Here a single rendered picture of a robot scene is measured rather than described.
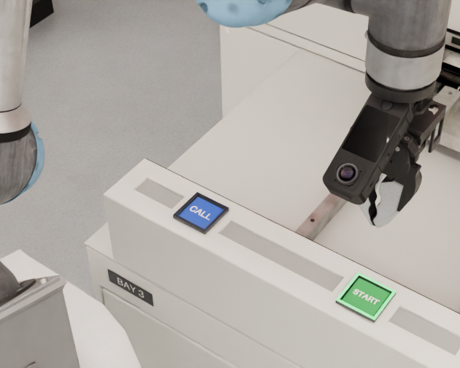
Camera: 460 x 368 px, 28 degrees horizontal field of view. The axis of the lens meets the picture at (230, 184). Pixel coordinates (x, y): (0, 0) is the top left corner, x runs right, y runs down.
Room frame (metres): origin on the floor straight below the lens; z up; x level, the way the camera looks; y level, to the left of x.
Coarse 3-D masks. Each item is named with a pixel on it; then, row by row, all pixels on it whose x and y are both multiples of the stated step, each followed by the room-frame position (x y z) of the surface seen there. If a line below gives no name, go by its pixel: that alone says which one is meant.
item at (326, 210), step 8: (328, 200) 1.02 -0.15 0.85; (336, 200) 1.02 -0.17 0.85; (344, 200) 1.03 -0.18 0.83; (320, 208) 1.00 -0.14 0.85; (328, 208) 1.00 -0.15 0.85; (336, 208) 1.01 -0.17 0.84; (312, 216) 0.98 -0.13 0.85; (320, 216) 0.98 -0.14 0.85; (328, 216) 0.99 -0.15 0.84; (304, 224) 0.97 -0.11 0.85; (312, 224) 0.97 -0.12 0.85; (320, 224) 0.97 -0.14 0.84; (296, 232) 0.95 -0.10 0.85; (304, 232) 0.95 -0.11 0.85; (312, 232) 0.96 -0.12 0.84
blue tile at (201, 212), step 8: (200, 200) 0.91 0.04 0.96; (192, 208) 0.89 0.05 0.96; (200, 208) 0.89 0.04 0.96; (208, 208) 0.89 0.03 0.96; (216, 208) 0.89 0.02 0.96; (184, 216) 0.88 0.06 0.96; (192, 216) 0.88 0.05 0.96; (200, 216) 0.88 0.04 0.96; (208, 216) 0.88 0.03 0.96; (216, 216) 0.88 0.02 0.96; (200, 224) 0.86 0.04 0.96; (208, 224) 0.86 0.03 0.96
